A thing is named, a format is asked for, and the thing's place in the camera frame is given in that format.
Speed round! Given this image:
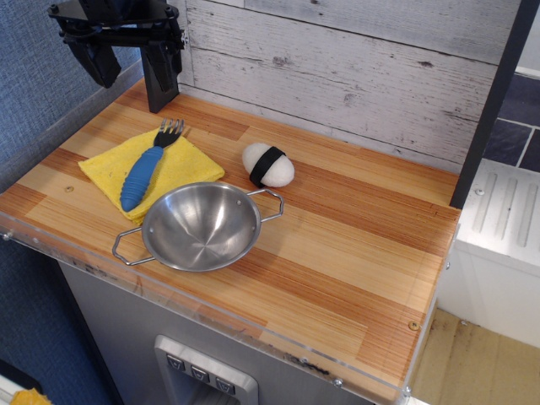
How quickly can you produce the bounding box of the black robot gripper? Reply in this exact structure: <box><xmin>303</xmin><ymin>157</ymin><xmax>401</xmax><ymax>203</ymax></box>
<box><xmin>48</xmin><ymin>1</ymin><xmax>184</xmax><ymax>92</ymax></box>

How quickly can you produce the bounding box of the stainless steel two-handled pot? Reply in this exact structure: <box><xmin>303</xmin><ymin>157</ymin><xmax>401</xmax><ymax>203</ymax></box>
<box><xmin>112</xmin><ymin>182</ymin><xmax>285</xmax><ymax>273</ymax></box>

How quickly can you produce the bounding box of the white egg with black band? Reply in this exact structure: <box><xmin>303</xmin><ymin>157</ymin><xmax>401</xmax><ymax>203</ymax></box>
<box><xmin>242</xmin><ymin>143</ymin><xmax>295</xmax><ymax>188</ymax></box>

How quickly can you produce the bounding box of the yellow folded cloth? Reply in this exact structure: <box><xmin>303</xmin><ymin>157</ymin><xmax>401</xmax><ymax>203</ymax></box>
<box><xmin>78</xmin><ymin>129</ymin><xmax>224</xmax><ymax>224</ymax></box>

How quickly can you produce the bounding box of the clear acrylic table edge guard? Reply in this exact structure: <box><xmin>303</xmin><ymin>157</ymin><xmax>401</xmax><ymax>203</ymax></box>
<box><xmin>1</xmin><ymin>201</ymin><xmax>460</xmax><ymax>404</ymax></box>

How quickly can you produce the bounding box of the silver toy fridge front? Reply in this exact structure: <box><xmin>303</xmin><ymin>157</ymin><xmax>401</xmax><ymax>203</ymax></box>
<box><xmin>61</xmin><ymin>263</ymin><xmax>407</xmax><ymax>404</ymax></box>

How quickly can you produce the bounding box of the grey dispenser button panel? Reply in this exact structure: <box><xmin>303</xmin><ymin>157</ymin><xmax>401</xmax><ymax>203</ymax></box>
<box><xmin>154</xmin><ymin>335</ymin><xmax>259</xmax><ymax>404</ymax></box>

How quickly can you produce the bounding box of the yellow object at corner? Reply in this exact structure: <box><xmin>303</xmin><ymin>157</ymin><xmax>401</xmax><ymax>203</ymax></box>
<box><xmin>9</xmin><ymin>389</ymin><xmax>52</xmax><ymax>405</ymax></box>

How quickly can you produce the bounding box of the white toy sink drainboard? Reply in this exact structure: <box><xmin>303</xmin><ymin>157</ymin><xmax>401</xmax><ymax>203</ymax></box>
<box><xmin>437</xmin><ymin>159</ymin><xmax>539</xmax><ymax>347</ymax></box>

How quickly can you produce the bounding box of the dark grey left post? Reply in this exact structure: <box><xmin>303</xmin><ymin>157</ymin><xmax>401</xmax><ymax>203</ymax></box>
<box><xmin>140</xmin><ymin>0</ymin><xmax>188</xmax><ymax>114</ymax></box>

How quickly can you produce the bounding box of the dark grey post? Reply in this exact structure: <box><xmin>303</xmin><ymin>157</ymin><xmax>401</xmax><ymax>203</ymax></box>
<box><xmin>450</xmin><ymin>0</ymin><xmax>539</xmax><ymax>209</ymax></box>
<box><xmin>140</xmin><ymin>0</ymin><xmax>188</xmax><ymax>114</ymax></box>

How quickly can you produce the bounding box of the blue handled black fork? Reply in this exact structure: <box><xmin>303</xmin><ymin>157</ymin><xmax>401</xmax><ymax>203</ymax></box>
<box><xmin>120</xmin><ymin>119</ymin><xmax>184</xmax><ymax>212</ymax></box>

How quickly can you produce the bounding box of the dark grey right post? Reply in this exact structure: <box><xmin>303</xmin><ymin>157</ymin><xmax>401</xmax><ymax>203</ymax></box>
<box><xmin>450</xmin><ymin>0</ymin><xmax>539</xmax><ymax>209</ymax></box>

